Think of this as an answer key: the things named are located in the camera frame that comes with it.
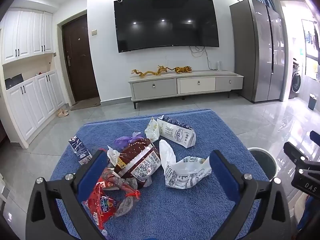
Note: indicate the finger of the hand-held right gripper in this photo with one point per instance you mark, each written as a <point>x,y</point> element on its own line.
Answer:
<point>297,153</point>
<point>315,137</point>

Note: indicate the small white crumpled wrapper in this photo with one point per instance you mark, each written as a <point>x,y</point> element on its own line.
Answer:
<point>152,130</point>

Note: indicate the red snack bag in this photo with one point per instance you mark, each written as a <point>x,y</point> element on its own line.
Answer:
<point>103,205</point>

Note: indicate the brown doormat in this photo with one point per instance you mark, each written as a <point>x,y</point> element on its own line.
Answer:
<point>86,105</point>

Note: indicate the white carton with dark top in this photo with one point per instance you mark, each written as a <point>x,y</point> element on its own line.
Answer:
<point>177,133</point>

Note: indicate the small grey waste bin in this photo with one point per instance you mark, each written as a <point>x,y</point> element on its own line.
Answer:
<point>312,102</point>

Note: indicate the washing machine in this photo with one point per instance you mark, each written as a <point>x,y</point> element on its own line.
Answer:
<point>296,80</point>

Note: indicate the blue terry mat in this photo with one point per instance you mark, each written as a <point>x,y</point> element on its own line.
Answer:
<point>175,212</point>

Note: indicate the crumpled white paper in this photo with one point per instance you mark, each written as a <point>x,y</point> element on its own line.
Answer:
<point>113,155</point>

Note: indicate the purple plastic bag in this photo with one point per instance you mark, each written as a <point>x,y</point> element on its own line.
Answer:
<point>123,141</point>

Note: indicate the white round trash bin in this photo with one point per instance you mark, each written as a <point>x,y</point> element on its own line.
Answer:
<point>265,165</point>

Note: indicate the white plastic bag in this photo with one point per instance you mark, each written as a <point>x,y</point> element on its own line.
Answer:
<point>180,172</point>

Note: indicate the small blue drink carton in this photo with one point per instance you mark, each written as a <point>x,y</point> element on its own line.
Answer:
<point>79,150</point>

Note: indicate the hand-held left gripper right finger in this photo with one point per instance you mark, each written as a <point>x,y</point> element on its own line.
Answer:
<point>220,177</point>

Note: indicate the grey and white television cabinet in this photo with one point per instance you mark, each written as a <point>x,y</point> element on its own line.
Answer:
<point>155,86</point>

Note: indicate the dark red snack packet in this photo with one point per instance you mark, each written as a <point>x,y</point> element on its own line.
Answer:
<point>140,162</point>

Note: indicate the balcony window with laundry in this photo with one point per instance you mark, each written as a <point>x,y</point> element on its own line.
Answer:
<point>311,55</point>

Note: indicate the silver double-door fridge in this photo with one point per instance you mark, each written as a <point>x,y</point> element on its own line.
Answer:
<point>260,55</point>

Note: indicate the white wall cabinet unit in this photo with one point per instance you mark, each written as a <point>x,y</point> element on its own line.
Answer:
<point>25,107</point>

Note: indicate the beige slipper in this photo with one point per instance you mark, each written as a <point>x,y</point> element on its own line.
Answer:
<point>65,111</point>
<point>60,114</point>

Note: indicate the small white bottle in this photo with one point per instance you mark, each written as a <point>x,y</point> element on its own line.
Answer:
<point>219,65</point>

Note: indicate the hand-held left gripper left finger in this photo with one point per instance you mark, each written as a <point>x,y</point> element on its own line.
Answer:
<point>92,175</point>

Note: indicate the yellow tiger figurine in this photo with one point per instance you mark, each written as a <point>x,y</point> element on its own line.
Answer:
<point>183,70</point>

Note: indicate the long yellow dragon figurine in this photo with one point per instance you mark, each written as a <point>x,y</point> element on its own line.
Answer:
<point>143,73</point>

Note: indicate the dark brown entrance door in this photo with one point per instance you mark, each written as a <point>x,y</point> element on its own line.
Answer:
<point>80,60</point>

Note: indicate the black bag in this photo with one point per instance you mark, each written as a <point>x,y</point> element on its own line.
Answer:
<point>13,81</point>

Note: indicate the clear wrapper with red tie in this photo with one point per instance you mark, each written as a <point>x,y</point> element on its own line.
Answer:
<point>127,200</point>

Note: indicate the black wall television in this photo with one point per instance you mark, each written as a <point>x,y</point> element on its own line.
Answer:
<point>165,25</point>

